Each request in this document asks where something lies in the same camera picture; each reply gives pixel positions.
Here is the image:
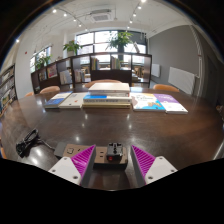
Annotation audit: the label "large white thick book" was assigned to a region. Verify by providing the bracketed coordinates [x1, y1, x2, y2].
[87, 82, 131, 98]

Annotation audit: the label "large potted plant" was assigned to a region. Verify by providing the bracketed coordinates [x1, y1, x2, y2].
[105, 30, 134, 54]

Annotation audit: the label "illustrated white blue book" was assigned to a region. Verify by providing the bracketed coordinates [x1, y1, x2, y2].
[129, 92, 167, 112]

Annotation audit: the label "tall wall bookshelf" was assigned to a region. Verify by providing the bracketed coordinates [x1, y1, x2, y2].
[0, 64, 18, 116]

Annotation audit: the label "dark long shelf unit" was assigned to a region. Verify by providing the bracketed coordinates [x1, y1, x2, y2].
[30, 52, 153, 94]

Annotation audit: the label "medium potted plant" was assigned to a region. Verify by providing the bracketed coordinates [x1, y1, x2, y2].
[62, 39, 82, 57]

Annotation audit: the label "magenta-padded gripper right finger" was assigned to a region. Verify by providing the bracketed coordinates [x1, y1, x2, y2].
[129, 144, 179, 188]

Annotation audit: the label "small leafy potted plant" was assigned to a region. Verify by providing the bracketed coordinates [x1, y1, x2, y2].
[34, 54, 53, 70]

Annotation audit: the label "blue cover book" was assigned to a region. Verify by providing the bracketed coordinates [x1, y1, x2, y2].
[44, 91, 73, 110]

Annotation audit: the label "orange chairs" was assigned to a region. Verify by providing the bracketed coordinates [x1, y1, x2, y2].
[0, 78, 181, 160]

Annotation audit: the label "small white wall radiator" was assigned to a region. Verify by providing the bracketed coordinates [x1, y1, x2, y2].
[151, 63, 161, 79]

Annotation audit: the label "white cover book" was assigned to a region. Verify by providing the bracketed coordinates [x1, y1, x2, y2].
[58, 92, 89, 110]

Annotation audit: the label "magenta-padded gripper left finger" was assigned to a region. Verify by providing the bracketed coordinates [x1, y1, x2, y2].
[48, 144, 98, 188]

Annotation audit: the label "blue and white book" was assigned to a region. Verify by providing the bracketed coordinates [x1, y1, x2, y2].
[82, 93, 132, 104]

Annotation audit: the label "black bundled power cable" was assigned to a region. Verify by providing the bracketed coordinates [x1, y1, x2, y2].
[15, 128, 56, 159]

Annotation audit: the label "ceiling air conditioner unit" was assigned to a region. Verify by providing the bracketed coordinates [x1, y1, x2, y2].
[89, 8, 113, 24]

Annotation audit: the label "thin tan-edged book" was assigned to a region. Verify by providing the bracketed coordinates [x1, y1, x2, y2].
[81, 101, 132, 110]

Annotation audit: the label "small dark charger block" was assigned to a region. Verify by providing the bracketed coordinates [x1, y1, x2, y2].
[105, 142, 125, 163]

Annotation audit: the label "large white wall radiator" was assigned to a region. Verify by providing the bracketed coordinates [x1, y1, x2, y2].
[167, 66, 196, 96]

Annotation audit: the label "ceiling spot lights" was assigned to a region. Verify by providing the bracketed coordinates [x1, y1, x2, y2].
[14, 0, 148, 43]

